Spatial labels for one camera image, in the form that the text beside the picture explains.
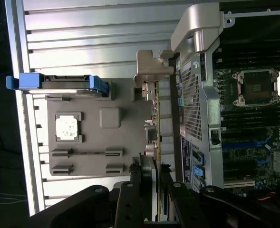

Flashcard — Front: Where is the CPU socket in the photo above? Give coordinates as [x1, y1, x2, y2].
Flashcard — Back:
[232, 68, 280, 106]

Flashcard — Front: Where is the blue expansion slot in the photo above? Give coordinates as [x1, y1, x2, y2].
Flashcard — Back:
[222, 140, 271, 149]

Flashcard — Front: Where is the silver CPU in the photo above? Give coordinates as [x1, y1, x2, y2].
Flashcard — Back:
[55, 115, 80, 141]

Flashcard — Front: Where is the grey parts rack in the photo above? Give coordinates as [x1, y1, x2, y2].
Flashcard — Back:
[44, 79, 158, 177]

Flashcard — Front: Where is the black case latch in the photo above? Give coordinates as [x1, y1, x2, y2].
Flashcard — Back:
[210, 129, 222, 146]

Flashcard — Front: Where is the hard disk with blue carrier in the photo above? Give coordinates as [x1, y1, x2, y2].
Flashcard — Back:
[6, 74, 112, 98]

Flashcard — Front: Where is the white expansion slot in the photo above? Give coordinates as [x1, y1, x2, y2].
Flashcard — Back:
[224, 180, 255, 189]

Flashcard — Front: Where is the yellow and black wire bundle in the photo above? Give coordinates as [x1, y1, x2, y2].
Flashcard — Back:
[258, 191, 278, 201]

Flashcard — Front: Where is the green motherboard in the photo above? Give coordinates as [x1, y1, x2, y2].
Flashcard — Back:
[212, 42, 280, 190]

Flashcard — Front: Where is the open black PC case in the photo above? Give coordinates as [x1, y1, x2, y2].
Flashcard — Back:
[170, 0, 280, 198]

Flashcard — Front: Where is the black RAM slot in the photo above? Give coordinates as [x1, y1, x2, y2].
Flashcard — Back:
[222, 110, 277, 117]
[222, 123, 277, 129]
[222, 116, 277, 123]

